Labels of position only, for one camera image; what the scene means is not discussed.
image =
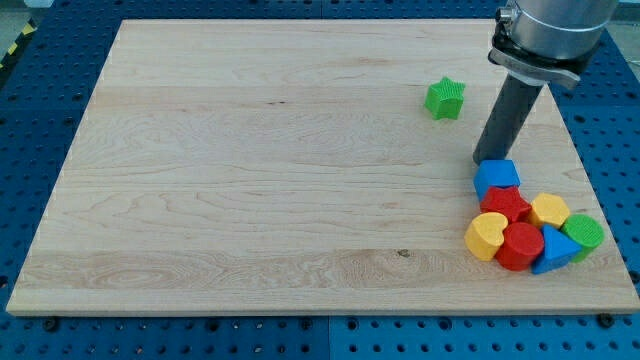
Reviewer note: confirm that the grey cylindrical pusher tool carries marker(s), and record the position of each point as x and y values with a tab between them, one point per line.
509	113

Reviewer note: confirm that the green star block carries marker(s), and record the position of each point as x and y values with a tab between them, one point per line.
444	99

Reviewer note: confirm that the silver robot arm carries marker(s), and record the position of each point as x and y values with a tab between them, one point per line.
538	42

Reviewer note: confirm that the red star block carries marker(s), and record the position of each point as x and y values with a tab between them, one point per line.
506	201

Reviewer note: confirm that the yellow hexagon block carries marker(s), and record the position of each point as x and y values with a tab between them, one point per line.
548	209

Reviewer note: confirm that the blue cube block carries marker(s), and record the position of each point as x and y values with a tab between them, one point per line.
495	173

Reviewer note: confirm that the yellow heart block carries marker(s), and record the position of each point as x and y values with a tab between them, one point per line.
484	235

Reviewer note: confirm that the red cylinder block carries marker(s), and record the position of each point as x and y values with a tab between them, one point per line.
523	243

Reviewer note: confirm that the green cylinder block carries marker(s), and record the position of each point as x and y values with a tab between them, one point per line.
586	232

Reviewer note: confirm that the blue triangle block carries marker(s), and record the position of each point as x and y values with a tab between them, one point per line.
558	251

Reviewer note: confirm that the wooden board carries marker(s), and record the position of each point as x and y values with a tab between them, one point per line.
286	167

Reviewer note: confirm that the black bolt front right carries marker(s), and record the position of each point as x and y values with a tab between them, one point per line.
605	320

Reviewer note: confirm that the black bolt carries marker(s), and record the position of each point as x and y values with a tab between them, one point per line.
50	324
605	320

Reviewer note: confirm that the black bolt front left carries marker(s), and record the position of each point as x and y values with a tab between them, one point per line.
50	324

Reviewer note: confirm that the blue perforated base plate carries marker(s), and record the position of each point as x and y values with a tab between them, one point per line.
42	103

